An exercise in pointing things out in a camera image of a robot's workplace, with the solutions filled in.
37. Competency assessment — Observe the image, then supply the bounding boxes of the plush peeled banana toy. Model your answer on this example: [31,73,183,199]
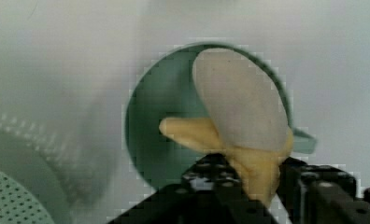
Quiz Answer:
[159,49,293,206]

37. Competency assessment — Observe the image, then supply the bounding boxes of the green perforated colander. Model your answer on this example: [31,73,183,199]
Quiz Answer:
[0,108,78,224]

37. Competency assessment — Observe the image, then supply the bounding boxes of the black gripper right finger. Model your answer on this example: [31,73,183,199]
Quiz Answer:
[277,158,370,224]

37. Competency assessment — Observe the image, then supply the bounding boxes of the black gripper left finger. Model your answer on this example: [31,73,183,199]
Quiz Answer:
[107,154,278,224]

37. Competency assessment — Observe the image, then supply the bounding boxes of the green mug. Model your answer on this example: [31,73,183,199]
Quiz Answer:
[124,43,317,189]

